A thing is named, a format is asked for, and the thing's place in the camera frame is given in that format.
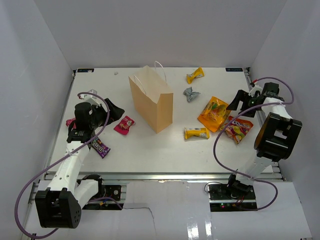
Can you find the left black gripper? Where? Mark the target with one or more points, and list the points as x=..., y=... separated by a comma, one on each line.
x=115, y=112

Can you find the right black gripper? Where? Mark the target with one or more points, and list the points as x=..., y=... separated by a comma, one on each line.
x=241, y=95

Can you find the pink candy packet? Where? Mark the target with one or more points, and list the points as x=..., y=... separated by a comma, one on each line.
x=123, y=127

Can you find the large orange snack bag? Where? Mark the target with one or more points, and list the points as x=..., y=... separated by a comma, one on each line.
x=214, y=114

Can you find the purple M&M's packet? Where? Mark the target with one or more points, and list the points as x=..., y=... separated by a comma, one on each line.
x=100, y=147

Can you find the yellow snack bar wrapper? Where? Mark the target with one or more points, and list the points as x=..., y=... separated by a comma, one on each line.
x=200, y=132

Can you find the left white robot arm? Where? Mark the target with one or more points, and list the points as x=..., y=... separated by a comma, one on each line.
x=60, y=204

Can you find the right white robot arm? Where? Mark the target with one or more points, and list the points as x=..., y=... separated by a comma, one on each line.
x=275, y=140

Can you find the orange fruit candy bag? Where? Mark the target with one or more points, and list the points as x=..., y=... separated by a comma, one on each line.
x=238, y=129

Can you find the brown paper bag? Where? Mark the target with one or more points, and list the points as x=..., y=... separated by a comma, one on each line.
x=152, y=97

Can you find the small magenta wrapper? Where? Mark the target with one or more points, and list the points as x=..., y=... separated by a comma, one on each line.
x=69, y=121

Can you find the silver crumpled wrapper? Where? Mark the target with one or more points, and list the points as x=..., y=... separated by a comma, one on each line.
x=190, y=94

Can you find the small yellow candy wrapper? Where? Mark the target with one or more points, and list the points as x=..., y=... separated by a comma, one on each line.
x=198, y=73

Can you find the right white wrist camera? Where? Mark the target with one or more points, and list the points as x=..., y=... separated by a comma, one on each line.
x=256, y=89

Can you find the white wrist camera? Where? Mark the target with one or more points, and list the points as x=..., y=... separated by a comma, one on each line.
x=92, y=99
x=256, y=89

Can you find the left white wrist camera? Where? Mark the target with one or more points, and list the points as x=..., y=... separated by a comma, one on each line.
x=92, y=99

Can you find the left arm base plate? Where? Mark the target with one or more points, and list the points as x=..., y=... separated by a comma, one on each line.
x=111, y=199

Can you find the aluminium front rail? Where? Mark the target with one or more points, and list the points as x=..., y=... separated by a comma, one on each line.
x=173, y=176

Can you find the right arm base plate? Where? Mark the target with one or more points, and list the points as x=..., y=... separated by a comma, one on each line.
x=222, y=199

